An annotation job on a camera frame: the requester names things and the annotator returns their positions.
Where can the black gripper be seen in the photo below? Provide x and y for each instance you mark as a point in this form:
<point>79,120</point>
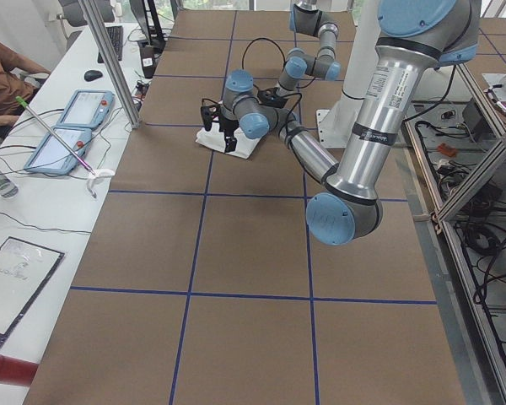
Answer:
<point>227,125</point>

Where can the white long-sleeve printed shirt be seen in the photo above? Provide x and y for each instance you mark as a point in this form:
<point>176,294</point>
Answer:
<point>239,146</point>

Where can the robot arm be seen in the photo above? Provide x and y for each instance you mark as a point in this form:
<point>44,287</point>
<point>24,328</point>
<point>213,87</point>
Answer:
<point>307,20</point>
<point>414,36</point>

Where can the white curved hook tool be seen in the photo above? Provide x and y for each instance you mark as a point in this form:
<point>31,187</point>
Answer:
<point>94,176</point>

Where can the upper blue teach pendant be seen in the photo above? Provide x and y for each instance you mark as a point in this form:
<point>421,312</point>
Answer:
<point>86,109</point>

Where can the blue teach pendant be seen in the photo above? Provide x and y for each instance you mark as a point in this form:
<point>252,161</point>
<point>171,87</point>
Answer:
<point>86,109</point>
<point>50,157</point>

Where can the black computer mouse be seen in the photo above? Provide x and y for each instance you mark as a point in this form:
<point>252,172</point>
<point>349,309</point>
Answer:
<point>92,75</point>

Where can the black keyboard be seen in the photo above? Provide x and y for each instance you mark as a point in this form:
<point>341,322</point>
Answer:
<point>115,34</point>

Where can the lower blue teach pendant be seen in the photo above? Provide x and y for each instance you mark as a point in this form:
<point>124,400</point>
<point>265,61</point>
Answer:
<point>50,157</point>

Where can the person in brown shirt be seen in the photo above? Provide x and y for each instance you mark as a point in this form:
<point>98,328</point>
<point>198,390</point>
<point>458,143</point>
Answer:
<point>12,86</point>

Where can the black framed document sleeve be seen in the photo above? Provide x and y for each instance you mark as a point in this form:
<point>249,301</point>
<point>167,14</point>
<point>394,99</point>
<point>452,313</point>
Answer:
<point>25,269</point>

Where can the red cylinder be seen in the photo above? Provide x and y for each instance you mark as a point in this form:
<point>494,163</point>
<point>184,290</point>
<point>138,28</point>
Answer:
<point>16,372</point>

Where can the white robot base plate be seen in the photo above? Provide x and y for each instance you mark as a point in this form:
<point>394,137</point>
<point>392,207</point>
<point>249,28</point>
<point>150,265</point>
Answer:
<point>334,128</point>

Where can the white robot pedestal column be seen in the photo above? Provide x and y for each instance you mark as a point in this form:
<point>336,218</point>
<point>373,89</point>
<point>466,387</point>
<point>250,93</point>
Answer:
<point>362,63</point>

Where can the grey aluminium frame post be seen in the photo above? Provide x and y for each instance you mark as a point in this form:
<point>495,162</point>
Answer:
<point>97,26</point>

